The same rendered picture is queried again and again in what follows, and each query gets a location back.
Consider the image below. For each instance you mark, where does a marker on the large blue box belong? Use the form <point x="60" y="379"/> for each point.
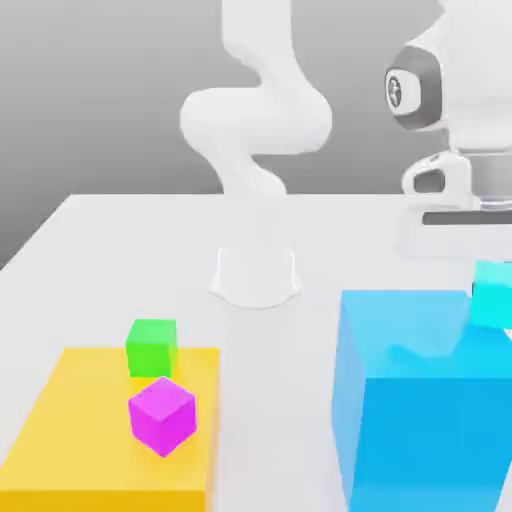
<point x="424" y="400"/>

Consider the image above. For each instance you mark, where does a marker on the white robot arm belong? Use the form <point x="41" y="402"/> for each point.
<point x="256" y="120"/>

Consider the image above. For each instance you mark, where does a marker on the small magenta cube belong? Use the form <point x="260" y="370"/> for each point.
<point x="162" y="416"/>

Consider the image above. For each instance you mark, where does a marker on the large yellow box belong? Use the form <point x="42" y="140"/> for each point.
<point x="92" y="432"/>

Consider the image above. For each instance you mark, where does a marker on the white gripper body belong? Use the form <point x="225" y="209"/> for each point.
<point x="452" y="236"/>

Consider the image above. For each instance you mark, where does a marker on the small cyan cube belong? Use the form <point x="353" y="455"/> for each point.
<point x="491" y="300"/>

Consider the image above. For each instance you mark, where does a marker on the small green cube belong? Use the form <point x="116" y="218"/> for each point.
<point x="152" y="348"/>

